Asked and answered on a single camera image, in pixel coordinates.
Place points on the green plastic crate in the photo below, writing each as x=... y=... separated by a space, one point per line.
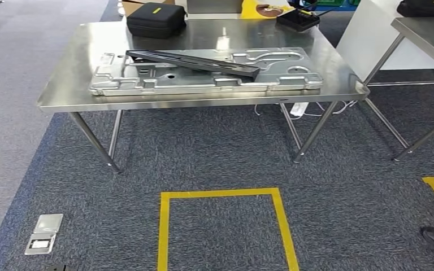
x=329 y=2

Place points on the metal floor socket cover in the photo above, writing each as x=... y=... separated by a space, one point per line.
x=44 y=233

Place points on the black controller with antennas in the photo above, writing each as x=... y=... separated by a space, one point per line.
x=297 y=18

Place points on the yellow floor tape square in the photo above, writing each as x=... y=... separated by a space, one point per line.
x=224 y=193

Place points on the stainless steel workbench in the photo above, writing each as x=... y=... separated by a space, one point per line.
x=71 y=89

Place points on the cardboard box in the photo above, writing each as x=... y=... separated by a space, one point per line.
x=129 y=6

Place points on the stainless steel table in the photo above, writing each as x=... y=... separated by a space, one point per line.
x=430 y=37

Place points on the grey laptop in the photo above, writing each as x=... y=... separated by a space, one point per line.
x=213 y=5

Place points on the large stamped metal panel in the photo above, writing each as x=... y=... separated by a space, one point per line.
x=202 y=80

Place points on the large black plastic frame part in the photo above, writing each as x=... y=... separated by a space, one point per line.
x=202 y=63

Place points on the white panel board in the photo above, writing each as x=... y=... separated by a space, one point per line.
x=366 y=41

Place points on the yellow pouch with brown bear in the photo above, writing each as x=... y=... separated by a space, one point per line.
x=248 y=9

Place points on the white power strip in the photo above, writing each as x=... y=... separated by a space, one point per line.
x=299 y=109

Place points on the black bag with yellow label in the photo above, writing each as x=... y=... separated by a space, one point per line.
x=157 y=20
x=426 y=8

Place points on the black chair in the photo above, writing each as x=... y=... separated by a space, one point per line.
x=301 y=3

